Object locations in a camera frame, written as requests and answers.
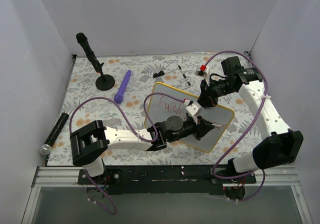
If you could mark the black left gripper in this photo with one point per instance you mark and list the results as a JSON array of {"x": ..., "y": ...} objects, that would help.
[{"x": 199, "y": 128}]

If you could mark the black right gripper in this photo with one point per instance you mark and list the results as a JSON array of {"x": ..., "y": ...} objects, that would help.
[{"x": 206, "y": 97}]

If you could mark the white red marker pen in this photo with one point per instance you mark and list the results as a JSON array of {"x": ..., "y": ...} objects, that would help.
[{"x": 217, "y": 126}]

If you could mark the yellow framed whiteboard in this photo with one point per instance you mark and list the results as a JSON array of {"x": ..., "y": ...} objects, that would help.
[{"x": 161, "y": 107}]

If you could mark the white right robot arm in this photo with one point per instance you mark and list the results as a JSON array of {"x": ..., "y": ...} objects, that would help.
[{"x": 280, "y": 145}]

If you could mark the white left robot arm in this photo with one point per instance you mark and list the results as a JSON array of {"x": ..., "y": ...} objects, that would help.
[{"x": 91, "y": 140}]

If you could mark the floral table mat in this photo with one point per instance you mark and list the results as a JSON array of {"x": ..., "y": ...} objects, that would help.
[{"x": 86, "y": 103}]

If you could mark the black microphone on stand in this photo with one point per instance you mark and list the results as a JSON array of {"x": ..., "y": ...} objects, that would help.
[{"x": 105, "y": 81}]

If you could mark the black flashlight silver head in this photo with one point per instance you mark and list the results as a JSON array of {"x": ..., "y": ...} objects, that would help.
[{"x": 46, "y": 148}]

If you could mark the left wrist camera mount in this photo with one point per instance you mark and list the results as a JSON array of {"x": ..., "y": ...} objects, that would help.
[{"x": 193, "y": 109}]

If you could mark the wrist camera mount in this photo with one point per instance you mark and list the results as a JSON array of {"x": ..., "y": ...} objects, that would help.
[
  {"x": 204, "y": 72},
  {"x": 193, "y": 109}
]

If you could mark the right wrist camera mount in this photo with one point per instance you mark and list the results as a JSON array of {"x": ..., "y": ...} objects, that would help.
[{"x": 204, "y": 72}]

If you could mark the wire whiteboard stand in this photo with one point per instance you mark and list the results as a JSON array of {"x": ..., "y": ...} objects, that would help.
[{"x": 174, "y": 75}]

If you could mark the aluminium frame rail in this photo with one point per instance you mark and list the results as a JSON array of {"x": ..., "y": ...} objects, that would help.
[{"x": 75, "y": 177}]

